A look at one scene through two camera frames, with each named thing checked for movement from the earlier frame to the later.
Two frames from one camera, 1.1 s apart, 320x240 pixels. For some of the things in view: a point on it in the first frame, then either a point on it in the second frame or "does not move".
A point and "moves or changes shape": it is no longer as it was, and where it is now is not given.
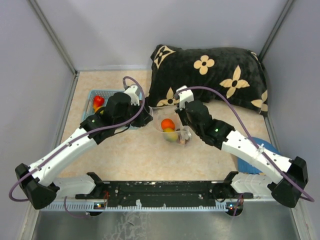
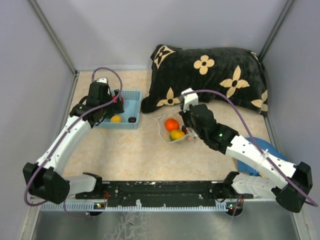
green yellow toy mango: x=170 y=134 to x=176 y=134
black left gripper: x=144 y=118 to x=116 y=108
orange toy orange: x=167 y=123 moves or changes shape
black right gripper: x=181 y=113 does not move
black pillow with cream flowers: x=238 y=74 does not move
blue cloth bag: x=245 y=167 does not move
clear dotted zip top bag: x=167 y=120 moves or changes shape
